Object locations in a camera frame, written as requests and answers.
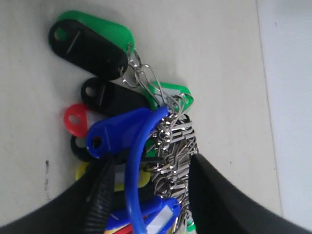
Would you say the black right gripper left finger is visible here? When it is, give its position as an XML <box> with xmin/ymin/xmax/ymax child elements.
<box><xmin>0</xmin><ymin>156</ymin><xmax>115</xmax><ymax>234</ymax></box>

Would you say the bunch of colourful key tags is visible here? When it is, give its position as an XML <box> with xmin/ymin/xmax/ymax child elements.
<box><xmin>48</xmin><ymin>10</ymin><xmax>198</xmax><ymax>234</ymax></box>

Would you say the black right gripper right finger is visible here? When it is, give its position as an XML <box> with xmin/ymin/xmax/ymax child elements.
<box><xmin>189</xmin><ymin>154</ymin><xmax>309</xmax><ymax>234</ymax></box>

